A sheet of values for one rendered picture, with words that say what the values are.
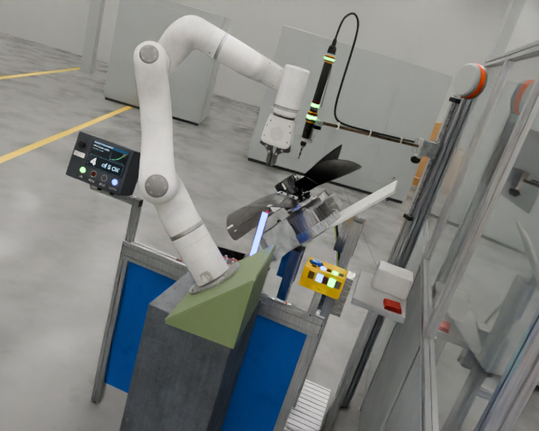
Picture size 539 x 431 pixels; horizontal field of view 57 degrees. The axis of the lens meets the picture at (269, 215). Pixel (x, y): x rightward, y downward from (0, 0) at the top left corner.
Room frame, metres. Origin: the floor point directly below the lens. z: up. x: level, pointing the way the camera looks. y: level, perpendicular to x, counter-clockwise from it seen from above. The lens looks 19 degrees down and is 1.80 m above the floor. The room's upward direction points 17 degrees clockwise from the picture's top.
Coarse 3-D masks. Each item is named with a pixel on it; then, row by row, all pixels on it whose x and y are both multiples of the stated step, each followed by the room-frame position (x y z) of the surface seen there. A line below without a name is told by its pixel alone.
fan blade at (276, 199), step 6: (258, 198) 2.07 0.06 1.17; (264, 198) 2.06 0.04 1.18; (270, 198) 2.06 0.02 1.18; (276, 198) 2.06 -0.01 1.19; (282, 198) 2.08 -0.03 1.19; (288, 198) 2.12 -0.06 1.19; (252, 204) 1.98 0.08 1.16; (258, 204) 1.97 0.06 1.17; (264, 204) 1.97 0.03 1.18; (276, 204) 1.97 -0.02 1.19; (282, 204) 1.98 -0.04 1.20; (288, 204) 1.99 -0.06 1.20; (294, 204) 2.02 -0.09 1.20
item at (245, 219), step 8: (240, 208) 2.32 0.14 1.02; (248, 208) 2.28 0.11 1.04; (256, 208) 2.26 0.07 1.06; (264, 208) 2.24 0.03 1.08; (232, 216) 2.29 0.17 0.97; (240, 216) 2.25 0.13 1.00; (248, 216) 2.23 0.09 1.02; (256, 216) 2.22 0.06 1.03; (240, 224) 2.21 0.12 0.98; (248, 224) 2.19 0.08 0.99; (256, 224) 2.18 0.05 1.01; (232, 232) 2.18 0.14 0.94; (240, 232) 2.16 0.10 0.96; (248, 232) 2.15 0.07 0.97
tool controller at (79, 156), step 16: (80, 144) 1.93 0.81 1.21; (96, 144) 1.94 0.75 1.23; (112, 144) 1.93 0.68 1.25; (80, 160) 1.93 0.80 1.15; (112, 160) 1.91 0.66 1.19; (128, 160) 1.90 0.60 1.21; (80, 176) 1.91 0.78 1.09; (96, 176) 1.90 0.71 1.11; (112, 176) 1.89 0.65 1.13; (128, 176) 1.91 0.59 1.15; (112, 192) 1.88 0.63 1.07; (128, 192) 1.93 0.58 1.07
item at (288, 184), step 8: (288, 176) 2.34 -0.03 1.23; (296, 176) 2.27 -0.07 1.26; (280, 184) 2.23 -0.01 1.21; (288, 184) 2.23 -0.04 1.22; (296, 184) 2.24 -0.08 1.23; (288, 192) 2.22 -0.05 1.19; (296, 192) 2.23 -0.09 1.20; (304, 192) 2.28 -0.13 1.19; (296, 200) 2.21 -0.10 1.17; (304, 200) 2.21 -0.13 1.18; (288, 208) 2.21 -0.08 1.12
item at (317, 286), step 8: (328, 264) 1.80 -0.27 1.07; (304, 272) 1.74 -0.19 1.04; (320, 272) 1.73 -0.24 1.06; (328, 272) 1.73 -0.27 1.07; (344, 272) 1.78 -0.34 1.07; (304, 280) 1.74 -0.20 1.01; (312, 280) 1.73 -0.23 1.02; (344, 280) 1.71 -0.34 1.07; (312, 288) 1.73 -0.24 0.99; (320, 288) 1.72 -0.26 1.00; (328, 288) 1.72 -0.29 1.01; (336, 296) 1.71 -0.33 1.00
